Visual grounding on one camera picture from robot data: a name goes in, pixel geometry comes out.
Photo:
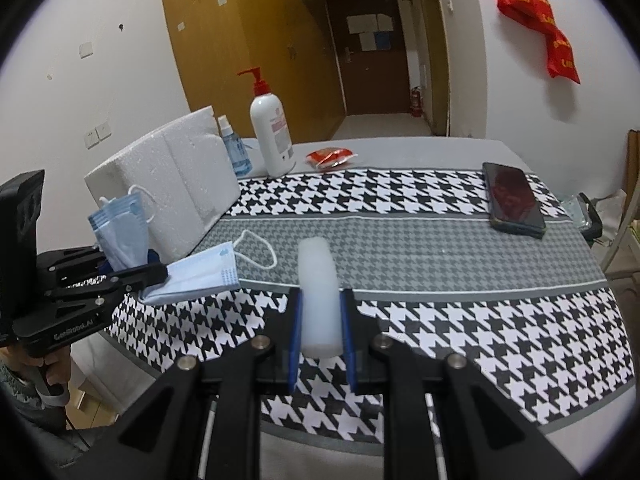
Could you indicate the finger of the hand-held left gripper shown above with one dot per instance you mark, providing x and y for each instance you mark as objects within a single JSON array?
[
  {"x": 75, "y": 257},
  {"x": 145, "y": 275}
]

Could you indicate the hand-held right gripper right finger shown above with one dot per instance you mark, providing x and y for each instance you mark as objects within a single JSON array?
[{"x": 348, "y": 345}]

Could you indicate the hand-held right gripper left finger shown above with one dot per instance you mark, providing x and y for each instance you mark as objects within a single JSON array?
[{"x": 295, "y": 345}]

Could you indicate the blue face mask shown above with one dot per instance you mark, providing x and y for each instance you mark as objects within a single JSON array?
[
  {"x": 200, "y": 272},
  {"x": 120, "y": 235}
]

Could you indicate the white foam box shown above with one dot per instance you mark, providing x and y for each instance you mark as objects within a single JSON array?
[{"x": 170, "y": 175}]

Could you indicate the person's left hand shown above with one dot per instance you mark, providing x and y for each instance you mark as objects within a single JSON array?
[{"x": 57, "y": 370}]

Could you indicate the houndstooth tablecloth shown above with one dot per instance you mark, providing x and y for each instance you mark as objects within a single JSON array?
[{"x": 425, "y": 240}]

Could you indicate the small blue spray bottle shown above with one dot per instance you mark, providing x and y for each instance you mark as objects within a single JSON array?
[{"x": 237, "y": 152}]

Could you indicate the red snack packet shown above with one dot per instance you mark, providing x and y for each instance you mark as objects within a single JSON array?
[{"x": 330, "y": 157}]

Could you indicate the white pump bottle red cap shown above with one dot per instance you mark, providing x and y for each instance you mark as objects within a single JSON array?
[{"x": 270, "y": 130}]

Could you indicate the black smartphone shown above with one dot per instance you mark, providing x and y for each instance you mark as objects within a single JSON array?
[{"x": 512, "y": 200}]

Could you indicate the wooden wardrobe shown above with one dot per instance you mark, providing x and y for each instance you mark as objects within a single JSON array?
[{"x": 225, "y": 70}]

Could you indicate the red fire extinguisher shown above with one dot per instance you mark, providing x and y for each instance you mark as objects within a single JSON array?
[{"x": 415, "y": 102}]

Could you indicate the dark brown door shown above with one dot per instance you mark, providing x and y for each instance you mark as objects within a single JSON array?
[{"x": 375, "y": 80}]

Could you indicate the light wooden side door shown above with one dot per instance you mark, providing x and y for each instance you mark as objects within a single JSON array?
[{"x": 432, "y": 60}]

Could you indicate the blue paper notice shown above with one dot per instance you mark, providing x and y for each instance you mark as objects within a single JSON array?
[{"x": 382, "y": 41}]

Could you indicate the white paper notice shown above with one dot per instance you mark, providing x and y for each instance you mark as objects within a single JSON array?
[{"x": 365, "y": 24}]

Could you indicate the red hanging bag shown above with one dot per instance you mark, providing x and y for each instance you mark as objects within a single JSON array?
[{"x": 530, "y": 5}]

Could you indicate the white wall socket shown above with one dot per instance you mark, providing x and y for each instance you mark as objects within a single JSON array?
[{"x": 91, "y": 138}]

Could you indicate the white light switch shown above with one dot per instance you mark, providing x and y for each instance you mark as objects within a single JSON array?
[{"x": 103, "y": 131}]

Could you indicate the white blank wall plate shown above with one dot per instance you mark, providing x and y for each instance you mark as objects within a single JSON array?
[{"x": 86, "y": 49}]

